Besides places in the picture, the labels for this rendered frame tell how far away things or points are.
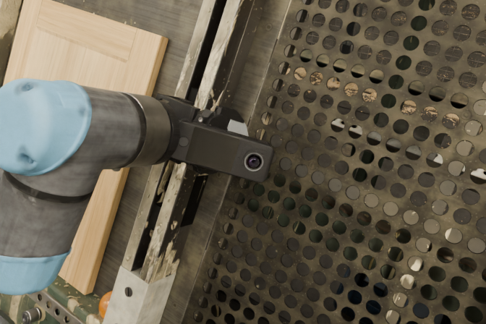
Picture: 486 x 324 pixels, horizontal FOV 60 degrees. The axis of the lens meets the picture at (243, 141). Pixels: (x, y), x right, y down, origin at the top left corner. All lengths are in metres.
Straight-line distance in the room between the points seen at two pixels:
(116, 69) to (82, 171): 0.44
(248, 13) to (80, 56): 0.36
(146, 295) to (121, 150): 0.35
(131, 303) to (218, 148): 0.33
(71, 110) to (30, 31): 0.64
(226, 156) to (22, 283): 0.23
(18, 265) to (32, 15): 0.65
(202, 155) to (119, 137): 0.12
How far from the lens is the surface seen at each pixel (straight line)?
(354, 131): 0.97
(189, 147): 0.47
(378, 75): 1.69
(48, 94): 0.34
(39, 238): 0.40
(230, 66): 0.62
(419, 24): 1.07
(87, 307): 0.84
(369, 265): 0.64
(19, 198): 0.39
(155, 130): 0.41
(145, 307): 0.71
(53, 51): 0.92
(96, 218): 0.81
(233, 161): 0.47
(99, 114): 0.36
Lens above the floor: 1.59
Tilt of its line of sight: 39 degrees down
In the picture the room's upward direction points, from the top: straight up
